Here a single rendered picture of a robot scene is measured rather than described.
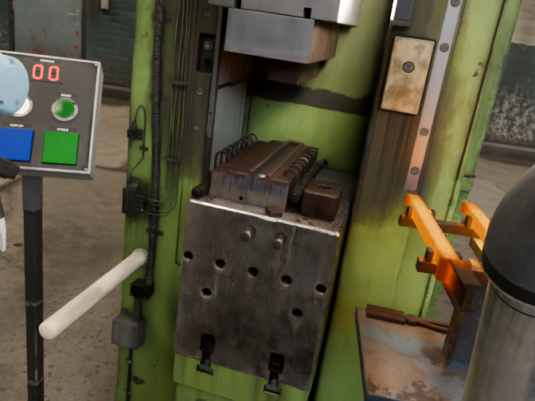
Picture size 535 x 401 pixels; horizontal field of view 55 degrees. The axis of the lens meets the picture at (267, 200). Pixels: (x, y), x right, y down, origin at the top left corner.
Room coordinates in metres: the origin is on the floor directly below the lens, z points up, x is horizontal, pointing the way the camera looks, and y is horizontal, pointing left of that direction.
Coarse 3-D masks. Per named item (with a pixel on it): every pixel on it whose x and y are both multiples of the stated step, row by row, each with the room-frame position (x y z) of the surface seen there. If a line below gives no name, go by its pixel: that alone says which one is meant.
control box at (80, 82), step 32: (32, 64) 1.23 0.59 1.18; (64, 64) 1.25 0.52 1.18; (96, 64) 1.27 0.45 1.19; (32, 96) 1.19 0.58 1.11; (64, 96) 1.21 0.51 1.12; (96, 96) 1.23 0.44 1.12; (32, 128) 1.16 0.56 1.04; (64, 128) 1.18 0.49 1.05; (96, 128) 1.23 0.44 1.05; (32, 160) 1.12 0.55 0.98
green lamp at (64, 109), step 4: (64, 100) 1.21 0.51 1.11; (56, 104) 1.20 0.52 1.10; (60, 104) 1.20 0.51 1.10; (64, 104) 1.20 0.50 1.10; (68, 104) 1.20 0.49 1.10; (72, 104) 1.21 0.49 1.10; (56, 108) 1.19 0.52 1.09; (60, 108) 1.19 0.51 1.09; (64, 108) 1.20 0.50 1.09; (68, 108) 1.20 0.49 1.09; (72, 108) 1.20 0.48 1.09; (56, 112) 1.19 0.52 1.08; (60, 112) 1.19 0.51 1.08; (64, 112) 1.19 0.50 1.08; (68, 112) 1.19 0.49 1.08; (72, 112) 1.20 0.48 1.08; (60, 116) 1.18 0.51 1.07; (64, 116) 1.19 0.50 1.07; (68, 116) 1.19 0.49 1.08
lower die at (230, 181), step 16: (256, 144) 1.58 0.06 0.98; (272, 144) 1.57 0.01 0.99; (240, 160) 1.37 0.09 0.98; (256, 160) 1.36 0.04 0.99; (288, 160) 1.40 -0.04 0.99; (224, 176) 1.23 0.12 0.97; (240, 176) 1.22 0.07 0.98; (272, 176) 1.23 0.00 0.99; (288, 176) 1.24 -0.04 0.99; (224, 192) 1.23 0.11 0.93; (240, 192) 1.22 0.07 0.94; (256, 192) 1.21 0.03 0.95; (272, 192) 1.20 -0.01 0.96; (288, 192) 1.20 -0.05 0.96
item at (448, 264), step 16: (416, 208) 0.99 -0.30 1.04; (416, 224) 0.95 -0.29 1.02; (432, 224) 0.91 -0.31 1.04; (432, 240) 0.83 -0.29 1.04; (448, 256) 0.77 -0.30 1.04; (448, 272) 0.74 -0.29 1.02; (464, 272) 0.69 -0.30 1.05; (448, 288) 0.71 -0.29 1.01; (464, 288) 0.66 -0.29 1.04; (480, 288) 0.66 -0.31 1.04; (464, 304) 0.66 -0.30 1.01
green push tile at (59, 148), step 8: (48, 136) 1.15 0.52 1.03; (56, 136) 1.16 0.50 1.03; (64, 136) 1.16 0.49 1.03; (72, 136) 1.17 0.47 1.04; (48, 144) 1.14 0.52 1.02; (56, 144) 1.15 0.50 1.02; (64, 144) 1.15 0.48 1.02; (72, 144) 1.16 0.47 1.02; (48, 152) 1.13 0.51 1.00; (56, 152) 1.14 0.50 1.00; (64, 152) 1.14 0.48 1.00; (72, 152) 1.15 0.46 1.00; (48, 160) 1.12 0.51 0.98; (56, 160) 1.13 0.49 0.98; (64, 160) 1.13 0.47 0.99; (72, 160) 1.14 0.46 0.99
